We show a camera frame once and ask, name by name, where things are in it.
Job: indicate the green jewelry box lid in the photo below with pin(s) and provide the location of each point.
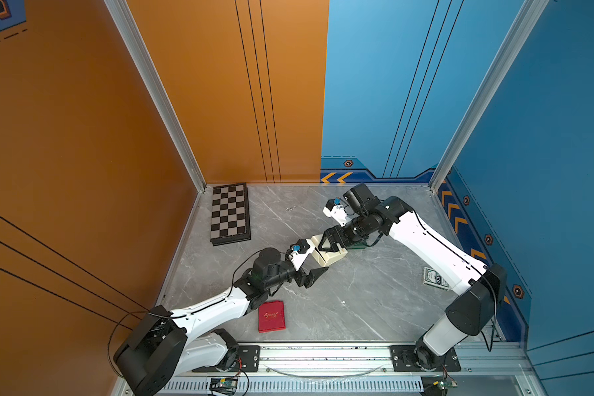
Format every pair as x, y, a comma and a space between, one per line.
359, 245

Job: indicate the black and silver chessboard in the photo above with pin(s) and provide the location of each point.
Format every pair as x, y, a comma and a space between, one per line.
230, 217

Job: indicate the green circuit board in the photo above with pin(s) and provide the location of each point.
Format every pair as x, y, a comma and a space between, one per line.
223, 386
433, 386

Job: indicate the left green circuit board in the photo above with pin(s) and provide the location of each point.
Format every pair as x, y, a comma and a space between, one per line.
223, 386

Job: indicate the playing card deck box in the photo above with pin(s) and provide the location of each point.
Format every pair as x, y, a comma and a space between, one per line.
432, 278

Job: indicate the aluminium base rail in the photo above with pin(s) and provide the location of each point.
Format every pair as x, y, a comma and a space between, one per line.
365, 368

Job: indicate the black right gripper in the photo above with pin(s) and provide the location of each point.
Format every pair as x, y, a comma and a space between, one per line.
332, 238

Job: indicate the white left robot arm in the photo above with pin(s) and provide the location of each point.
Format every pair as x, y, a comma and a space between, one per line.
166, 343

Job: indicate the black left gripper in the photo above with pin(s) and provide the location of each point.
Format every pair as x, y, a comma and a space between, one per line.
311, 278

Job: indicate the silver aluminium corner post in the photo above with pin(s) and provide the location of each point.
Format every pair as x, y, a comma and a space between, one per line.
518, 33
130, 33

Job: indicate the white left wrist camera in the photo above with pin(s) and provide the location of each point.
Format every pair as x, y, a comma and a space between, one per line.
299, 250

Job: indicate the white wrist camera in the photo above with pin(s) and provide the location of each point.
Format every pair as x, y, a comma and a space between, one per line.
335, 209
299, 250

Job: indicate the right green circuit board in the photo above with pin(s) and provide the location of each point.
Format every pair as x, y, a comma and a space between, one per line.
433, 386

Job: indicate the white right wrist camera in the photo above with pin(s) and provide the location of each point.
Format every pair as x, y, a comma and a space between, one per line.
335, 209

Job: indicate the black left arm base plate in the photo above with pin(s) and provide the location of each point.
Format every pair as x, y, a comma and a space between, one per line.
246, 359

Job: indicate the cream booklet with flower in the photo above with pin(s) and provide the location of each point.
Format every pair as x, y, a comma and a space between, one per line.
325, 258

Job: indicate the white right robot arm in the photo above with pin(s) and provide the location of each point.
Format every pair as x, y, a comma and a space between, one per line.
480, 288

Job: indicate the silver aluminium corner post left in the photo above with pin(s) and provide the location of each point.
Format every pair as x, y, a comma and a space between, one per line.
130, 33

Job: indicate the silver aluminium corner post right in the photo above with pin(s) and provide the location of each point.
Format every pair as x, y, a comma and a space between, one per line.
518, 33

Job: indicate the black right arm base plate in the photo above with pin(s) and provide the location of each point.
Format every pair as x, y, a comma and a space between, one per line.
410, 358

